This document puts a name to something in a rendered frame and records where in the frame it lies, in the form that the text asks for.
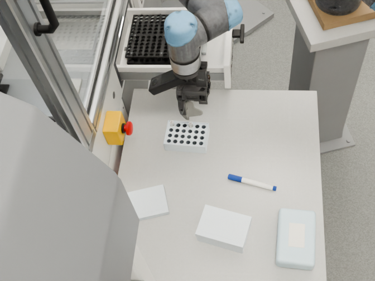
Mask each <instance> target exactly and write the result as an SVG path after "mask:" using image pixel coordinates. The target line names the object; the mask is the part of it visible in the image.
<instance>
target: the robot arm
mask: <svg viewBox="0 0 375 281"><path fill-rule="evenodd" d="M179 1H180V2H181V3H182V5H183V6H184V7H185V8H186V9H187V10H188V11H183V10H181V11H178V12H177V11H175V12H173V13H171V14H170V15H168V17H167V18H166V19H165V23H164V31H165V40H166V42H167V48H168V51H169V58H170V63H171V68H172V70H170V71H167V72H165V73H163V74H161V75H158V76H155V77H153V78H152V79H151V82H150V86H149V89H148V90H149V92H150V93H151V94H152V95H156V94H159V93H161V92H164V91H166V90H169V89H172V88H174V87H176V98H177V101H178V107H179V112H180V114H181V115H182V116H183V117H184V118H185V119H186V120H189V117H194V116H200V115H202V114H203V111H202V110H200V109H197V108H196V107H194V103H193V102H192V101H198V102H199V104H208V95H209V94H210V87H211V82H210V71H207V67H208V62H207V61H201V58H200V48H199V47H200V46H202V45H203V44H205V43H207V42H209V41H211V40H213V39H214V38H216V37H218V36H220V35H222V34H223V33H225V32H227V31H230V30H231V29H232V28H233V27H235V26H237V25H238V24H240V23H241V22H242V20H243V11H242V8H241V5H240V4H239V2H238V1H237V0H179ZM361 1H363V2H364V3H365V4H366V5H367V6H369V7H370V9H373V10H374V11H375V0H315V3H316V5H317V6H318V8H319V9H320V10H322V11H323V12H325V13H327V14H330V15H333V16H345V15H348V14H350V13H353V12H354V11H355V10H357V9H358V7H359V6H360V3H361Z"/></svg>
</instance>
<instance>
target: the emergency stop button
mask: <svg viewBox="0 0 375 281"><path fill-rule="evenodd" d="M124 132H126V135H131V134H132V133H133V124H132V122H127V123H126V125H124Z"/></svg>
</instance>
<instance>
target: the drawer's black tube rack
mask: <svg viewBox="0 0 375 281"><path fill-rule="evenodd" d="M168 15H169V14H134V15H133V19H132V24H131V30H130V33H129V38H128V44H127V49H126V54H125V58H128V59H127V65H171V63H170V58H169V51H168V48H167V42H166V40H165V31H164V23H165V19H166V18H167V17H168ZM147 16H148V18H146V17H147ZM152 16H154V18H151V17H152ZM158 16H159V18H157V17H158ZM163 16H165V17H164V18H163ZM135 17H137V18H135ZM140 17H142V18H140ZM135 20H137V21H135ZM140 20H142V21H140ZM145 20H148V21H145ZM151 20H153V21H151ZM156 20H159V21H156ZM162 20H164V21H162ZM133 26H134V28H133ZM132 33H133V34H132ZM131 38H132V39H131ZM130 41H131V42H130ZM130 44H131V45H130ZM129 45H130V46H129ZM128 52H129V53H128ZM127 55H128V56H127Z"/></svg>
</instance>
